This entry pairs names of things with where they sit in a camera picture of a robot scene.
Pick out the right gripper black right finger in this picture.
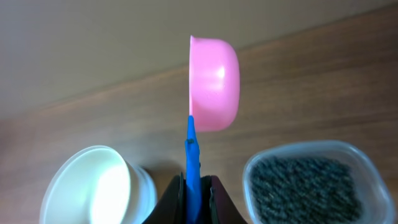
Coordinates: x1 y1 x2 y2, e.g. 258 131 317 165
201 175 247 224

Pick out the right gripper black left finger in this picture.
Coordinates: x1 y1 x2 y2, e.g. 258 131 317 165
143 173 186 224

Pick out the pink scoop blue handle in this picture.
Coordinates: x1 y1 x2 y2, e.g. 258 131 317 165
185 36 240 223

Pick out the white round bowl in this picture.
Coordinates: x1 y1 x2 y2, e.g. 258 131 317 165
39 146 157 224

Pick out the black beans pile in container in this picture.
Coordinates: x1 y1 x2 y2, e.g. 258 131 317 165
249 157 363 223

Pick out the clear plastic bean container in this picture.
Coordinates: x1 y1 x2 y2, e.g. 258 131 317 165
243 140 397 224

